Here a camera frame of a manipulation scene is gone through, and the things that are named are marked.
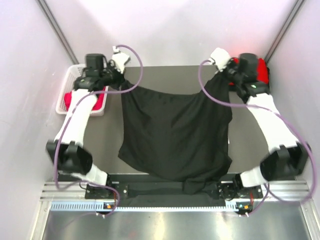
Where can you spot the pink crumpled t-shirt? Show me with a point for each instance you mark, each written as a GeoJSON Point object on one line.
{"type": "Point", "coordinates": [98, 105]}

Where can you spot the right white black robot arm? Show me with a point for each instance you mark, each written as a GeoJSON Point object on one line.
{"type": "Point", "coordinates": [287, 156]}

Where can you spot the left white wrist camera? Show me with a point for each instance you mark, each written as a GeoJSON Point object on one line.
{"type": "Point", "coordinates": [119, 59]}

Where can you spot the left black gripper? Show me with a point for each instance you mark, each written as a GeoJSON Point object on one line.
{"type": "Point", "coordinates": [120, 79]}

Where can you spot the black folded t-shirt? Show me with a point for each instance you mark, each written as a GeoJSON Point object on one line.
{"type": "Point", "coordinates": [263, 74]}

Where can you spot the black t-shirt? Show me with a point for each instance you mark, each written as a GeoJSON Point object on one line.
{"type": "Point", "coordinates": [178, 137]}
{"type": "Point", "coordinates": [263, 74]}

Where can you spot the red folded t-shirt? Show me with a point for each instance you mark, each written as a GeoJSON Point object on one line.
{"type": "Point", "coordinates": [261, 62]}

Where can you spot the left aluminium corner post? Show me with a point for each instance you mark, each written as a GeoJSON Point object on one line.
{"type": "Point", "coordinates": [46, 10]}

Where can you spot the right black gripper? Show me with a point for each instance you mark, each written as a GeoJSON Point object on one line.
{"type": "Point", "coordinates": [222, 74]}

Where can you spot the right aluminium corner post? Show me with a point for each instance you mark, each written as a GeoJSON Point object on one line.
{"type": "Point", "coordinates": [285, 26]}

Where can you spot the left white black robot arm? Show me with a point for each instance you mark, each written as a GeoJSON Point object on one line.
{"type": "Point", "coordinates": [67, 150]}

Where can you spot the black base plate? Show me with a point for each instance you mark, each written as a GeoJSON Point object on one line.
{"type": "Point", "coordinates": [133, 185]}

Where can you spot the aluminium frame rail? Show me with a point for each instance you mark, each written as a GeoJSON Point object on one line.
{"type": "Point", "coordinates": [287, 190]}

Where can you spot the grey slotted cable duct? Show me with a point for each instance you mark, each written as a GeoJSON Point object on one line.
{"type": "Point", "coordinates": [90, 206]}

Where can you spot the white plastic basket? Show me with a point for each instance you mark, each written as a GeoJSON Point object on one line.
{"type": "Point", "coordinates": [73, 72]}

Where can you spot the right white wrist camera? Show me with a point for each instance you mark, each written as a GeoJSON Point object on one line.
{"type": "Point", "coordinates": [219, 58]}

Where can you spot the aluminium corner post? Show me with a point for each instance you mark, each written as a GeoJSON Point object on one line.
{"type": "Point", "coordinates": [285, 26]}
{"type": "Point", "coordinates": [46, 10]}

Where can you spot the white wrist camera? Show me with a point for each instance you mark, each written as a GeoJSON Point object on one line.
{"type": "Point", "coordinates": [119, 59]}
{"type": "Point", "coordinates": [219, 58]}

